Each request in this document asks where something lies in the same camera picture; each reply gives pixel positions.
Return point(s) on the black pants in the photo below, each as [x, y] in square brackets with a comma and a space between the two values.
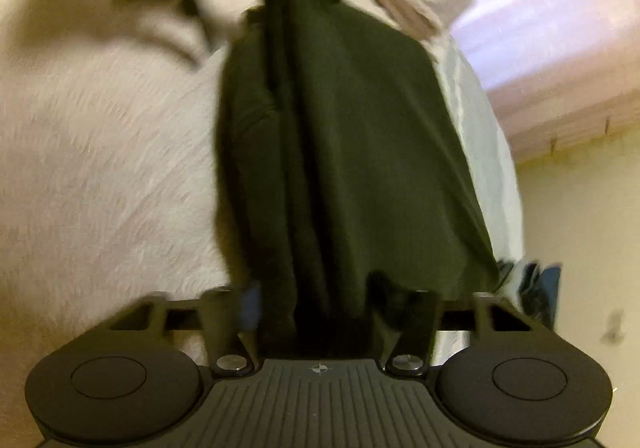
[350, 153]

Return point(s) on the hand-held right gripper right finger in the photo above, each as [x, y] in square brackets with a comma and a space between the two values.
[410, 328]

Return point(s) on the blue white fabric item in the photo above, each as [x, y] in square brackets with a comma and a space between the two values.
[542, 290]

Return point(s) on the pink grey striped bed blanket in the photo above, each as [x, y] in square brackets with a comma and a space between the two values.
[100, 178]

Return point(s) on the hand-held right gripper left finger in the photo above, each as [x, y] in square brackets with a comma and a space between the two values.
[250, 304]

